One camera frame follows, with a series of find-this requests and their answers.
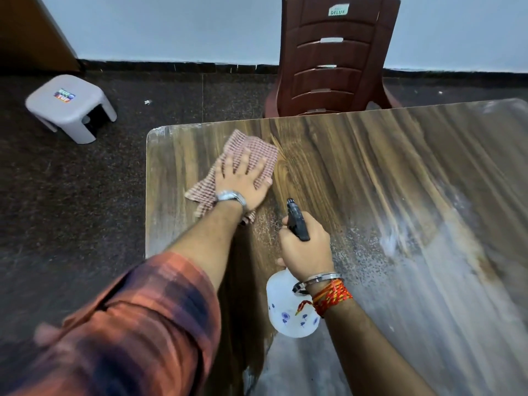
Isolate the person's left hand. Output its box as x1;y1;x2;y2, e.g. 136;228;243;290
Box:
214;148;274;213

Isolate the person's right hand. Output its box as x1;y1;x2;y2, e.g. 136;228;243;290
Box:
277;211;336;283

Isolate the red white checked cloth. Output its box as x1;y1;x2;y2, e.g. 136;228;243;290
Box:
184;129;279;227

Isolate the white floral spray bottle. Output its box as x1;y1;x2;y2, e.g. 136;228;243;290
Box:
266;197;322;339

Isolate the maroon plastic chair green label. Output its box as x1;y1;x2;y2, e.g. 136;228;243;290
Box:
263;0;403;119

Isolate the person's right forearm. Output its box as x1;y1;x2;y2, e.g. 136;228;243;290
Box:
326;299;438;396

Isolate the person's left forearm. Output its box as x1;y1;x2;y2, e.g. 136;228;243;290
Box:
167;200;244;292

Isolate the silver wristwatch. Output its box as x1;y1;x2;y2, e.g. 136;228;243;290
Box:
215;190;248;226

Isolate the silver bangle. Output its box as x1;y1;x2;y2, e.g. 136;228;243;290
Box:
291;273;344;295

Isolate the wooden table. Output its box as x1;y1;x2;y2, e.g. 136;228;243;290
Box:
145;97;528;396

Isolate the orange plaid shirt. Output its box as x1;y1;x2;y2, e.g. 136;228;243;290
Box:
0;251;222;396

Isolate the white plastic stool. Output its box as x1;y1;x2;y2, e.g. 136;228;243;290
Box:
25;74;118;145

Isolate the brown wooden door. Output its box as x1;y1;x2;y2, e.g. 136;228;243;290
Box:
0;0;81;74

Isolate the orange thread bracelet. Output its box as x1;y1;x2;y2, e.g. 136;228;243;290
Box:
295;279;354;319

